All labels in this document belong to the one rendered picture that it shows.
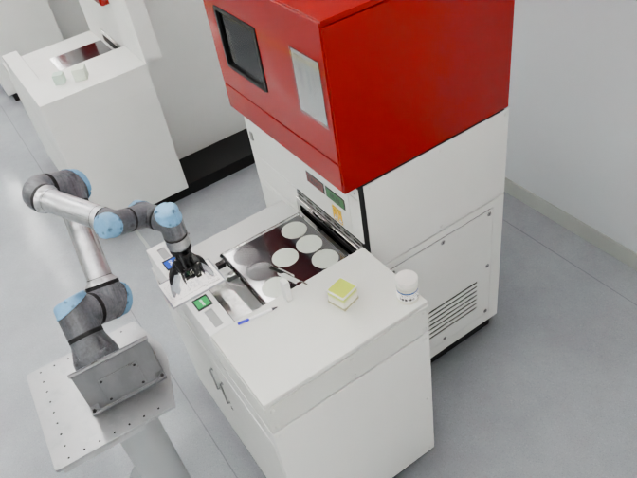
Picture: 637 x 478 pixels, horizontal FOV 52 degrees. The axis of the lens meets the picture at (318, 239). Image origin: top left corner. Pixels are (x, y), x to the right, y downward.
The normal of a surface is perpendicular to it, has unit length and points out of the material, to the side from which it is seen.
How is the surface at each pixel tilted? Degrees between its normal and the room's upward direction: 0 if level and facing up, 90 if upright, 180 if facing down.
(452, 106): 90
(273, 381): 0
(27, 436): 0
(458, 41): 90
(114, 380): 90
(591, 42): 90
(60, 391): 0
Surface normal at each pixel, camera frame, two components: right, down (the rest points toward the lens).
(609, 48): -0.82, 0.46
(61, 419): -0.14, -0.73
